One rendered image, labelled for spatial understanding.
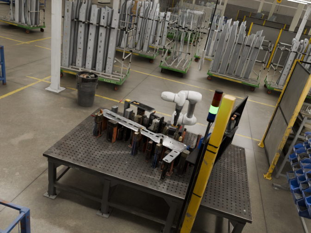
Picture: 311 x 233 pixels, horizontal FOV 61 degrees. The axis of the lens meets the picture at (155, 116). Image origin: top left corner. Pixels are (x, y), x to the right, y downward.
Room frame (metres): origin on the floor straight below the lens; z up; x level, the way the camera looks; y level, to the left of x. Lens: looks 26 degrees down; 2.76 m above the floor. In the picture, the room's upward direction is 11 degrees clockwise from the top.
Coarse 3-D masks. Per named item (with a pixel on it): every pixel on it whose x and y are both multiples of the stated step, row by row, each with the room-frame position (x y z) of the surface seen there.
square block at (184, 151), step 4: (184, 152) 2.71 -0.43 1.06; (188, 152) 2.73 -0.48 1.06; (184, 156) 2.70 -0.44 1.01; (180, 160) 2.72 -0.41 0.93; (184, 160) 2.70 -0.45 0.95; (180, 164) 2.71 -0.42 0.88; (184, 164) 2.69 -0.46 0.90; (180, 168) 2.70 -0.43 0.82; (184, 168) 2.72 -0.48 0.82; (180, 172) 2.70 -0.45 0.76; (180, 176) 2.69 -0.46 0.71
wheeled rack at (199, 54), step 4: (216, 24) 13.04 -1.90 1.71; (204, 28) 12.56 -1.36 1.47; (208, 28) 12.74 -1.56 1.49; (200, 32) 12.28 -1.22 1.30; (244, 32) 12.81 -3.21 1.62; (200, 40) 13.19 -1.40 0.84; (224, 48) 12.91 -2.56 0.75; (196, 56) 12.23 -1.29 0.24; (208, 56) 12.46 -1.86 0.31; (196, 60) 12.31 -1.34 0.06; (208, 60) 12.12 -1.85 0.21; (228, 64) 11.94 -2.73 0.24
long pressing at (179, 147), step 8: (104, 112) 3.43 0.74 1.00; (112, 112) 3.48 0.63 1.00; (120, 120) 3.29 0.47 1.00; (128, 120) 3.34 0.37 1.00; (136, 128) 3.16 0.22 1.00; (144, 128) 3.21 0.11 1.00; (152, 136) 3.03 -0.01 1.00; (160, 136) 3.07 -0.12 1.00; (168, 144) 2.91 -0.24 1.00; (176, 144) 2.95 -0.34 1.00; (184, 144) 2.99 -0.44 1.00
